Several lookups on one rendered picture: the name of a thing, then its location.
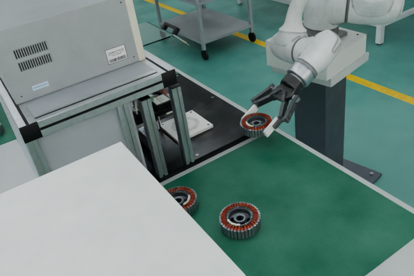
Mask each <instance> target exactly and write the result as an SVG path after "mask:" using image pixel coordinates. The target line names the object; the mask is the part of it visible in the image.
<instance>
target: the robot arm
mask: <svg viewBox="0 0 414 276"><path fill-rule="evenodd" d="M404 2H405V0H291V3H290V6H289V8H288V12H287V15H286V19H285V22H284V24H283V26H282V27H281V28H279V31H278V33H276V34H275V35H274V36H273V37H272V39H271V40H270V49H271V51H272V53H273V55H274V56H276V57H277V58H279V59H280V60H282V61H285V62H288V63H292V66H290V67H289V69H288V70H287V74H286V75H285V76H284V77H283V79H282V80H281V83H280V84H279V85H278V86H275V85H274V84H273V83H271V84H270V85H269V86H268V87H267V88H266V89H265V90H263V91H262V92H260V93H259V94H258V95H256V96H255V97H253V98H252V99H251V101H252V103H253V104H252V106H250V108H249V109H248V110H247V112H246V113H245V114H244V115H243V117H242V118H244V116H246V115H249V114H251V113H252V114H253V113H256V112H257V111H258V110H259V109H258V107H260V106H263V105H265V104H267V103H269V102H271V101H273V100H274V101H275V100H278V101H281V106H280V111H279V115H278V116H277V117H275V118H274V119H273V120H272V122H271V123H270V124H269V125H268V127H266V128H265V130H264V131H263V133H264V135H265V136H266V137H269V136H270V134H271V133H272V132H273V131H274V129H277V128H278V127H279V126H280V125H281V124H282V123H283V122H286V123H289V122H290V119H291V117H292V115H293V113H294V111H295V108H296V106H297V104H298V103H300V101H301V99H300V98H299V96H298V94H299V93H300V92H301V90H302V89H303V88H304V87H308V85H309V84H310V83H311V82H312V81H313V80H314V79H315V78H316V76H317V75H318V74H319V73H321V72H322V71H324V70H325V69H326V68H327V67H328V66H329V64H330V63H331V62H332V61H333V60H334V59H335V57H336V56H337V54H338V52H339V50H340V48H341V45H342V44H341V40H340V38H342V37H344V36H347V31H345V30H340V29H339V24H340V23H354V24H361V25H381V24H385V23H390V22H393V21H395V20H396V19H397V18H399V17H400V16H401V14H402V11H403V8H404ZM302 13H303V18H304V23H303V22H302ZM255 100H256V101H255ZM290 100H291V102H290V104H289V101H290ZM288 104H289V106H288ZM287 106H288V108H287ZM242 118H241V119H242Z"/></svg>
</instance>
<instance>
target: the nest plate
mask: <svg viewBox="0 0 414 276"><path fill-rule="evenodd" d="M185 114H186V118H187V122H188V128H189V134H190V138H191V137H193V136H195V135H197V134H200V133H202V132H204V131H206V130H209V129H211V128H213V124H211V123H210V122H209V121H207V120H205V119H204V118H203V117H201V116H200V115H199V114H197V113H195V112H194V111H193V110H191V111H189V112H187V113H185ZM161 129H162V130H163V131H164V132H165V133H167V134H168V135H169V136H170V137H171V138H173V139H174V140H175V141H176V142H177V143H179V140H178V136H177V131H176V125H175V122H174V118H173V119H171V120H168V121H165V122H164V123H161Z"/></svg>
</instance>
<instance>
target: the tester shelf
mask: <svg viewBox="0 0 414 276"><path fill-rule="evenodd" d="M144 53H145V58H146V59H145V60H141V61H138V62H135V63H132V64H130V65H126V66H124V67H121V68H118V69H116V70H113V71H109V72H107V73H104V74H102V75H99V76H96V77H93V78H91V79H87V80H85V81H82V82H80V83H76V84H74V85H71V86H68V87H65V88H63V89H60V90H58V91H54V92H51V93H49V94H46V95H43V96H41V97H38V98H35V99H32V100H29V101H27V102H24V103H21V104H18V105H16V103H15V102H14V100H13V98H12V96H11V95H10V93H9V91H8V90H7V88H6V86H5V84H4V83H3V81H2V79H1V77H0V96H1V99H2V101H3V102H4V104H5V106H6V108H7V110H8V112H9V114H10V116H11V118H12V119H13V121H14V123H15V125H16V127H17V129H18V131H19V133H20V135H21V137H22V139H23V141H24V143H25V144H27V143H29V142H31V141H34V140H36V139H39V138H41V137H43V136H46V135H48V134H51V133H53V132H55V131H58V130H61V129H63V128H66V127H68V126H71V125H73V124H76V123H79V122H80V121H84V120H86V119H88V118H91V117H93V116H96V115H99V114H101V113H103V112H106V111H109V110H111V109H113V108H116V107H119V106H121V105H124V104H126V103H128V102H131V101H133V100H136V99H139V98H141V97H143V96H146V95H149V94H151V93H153V92H156V91H159V90H161V89H164V88H166V87H169V86H172V85H174V84H177V78H176V72H175V69H173V68H171V67H170V66H168V65H167V64H165V63H163V62H162V61H160V60H158V59H156V58H155V57H153V56H152V55H150V54H148V53H146V52H145V51H144Z"/></svg>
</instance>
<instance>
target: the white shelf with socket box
mask: <svg viewBox="0 0 414 276"><path fill-rule="evenodd" d="M0 276H246V275H245V274H244V273H243V272H242V271H241V270H240V269H239V268H238V267H237V266H236V264H235V263H234V262H233V261H232V260H231V259H230V258H229V257H228V256H227V255H226V254H225V252H223V250H221V249H220V247H219V246H218V245H217V244H216V243H215V242H214V241H213V240H212V239H211V238H210V236H209V235H208V234H207V233H206V232H205V231H204V230H203V229H202V228H201V227H200V226H199V225H198V224H197V223H196V222H195V221H194V220H193V218H192V217H191V216H190V215H189V214H188V213H187V212H186V211H185V210H184V208H183V207H182V206H181V205H180V204H179V203H178V202H177V201H176V200H175V199H174V198H173V197H172V196H171V195H170V194H169V193H168V192H167V190H166V189H165V188H164V187H163V186H162V185H161V184H160V183H159V182H158V181H157V180H156V179H155V178H154V177H153V176H152V175H151V174H150V172H149V171H148V170H147V169H146V168H145V167H144V166H143V165H142V164H141V162H140V161H139V160H138V159H137V158H136V157H135V156H134V155H133V154H132V153H131V152H130V151H129V150H128V149H127V148H126V147H125V146H124V144H123V143H122V142H118V143H117V144H114V145H112V146H109V147H107V148H105V149H103V150H100V151H98V152H95V153H93V154H91V155H89V156H86V157H84V158H82V159H80V160H77V161H75V162H73V163H70V164H68V165H66V166H64V167H61V168H59V169H56V170H55V171H52V172H50V173H47V174H45V175H43V176H41V177H38V178H36V179H33V180H32V181H29V182H27V183H25V184H22V185H19V186H18V187H16V188H13V189H11V190H8V191H6V192H4V193H2V194H0Z"/></svg>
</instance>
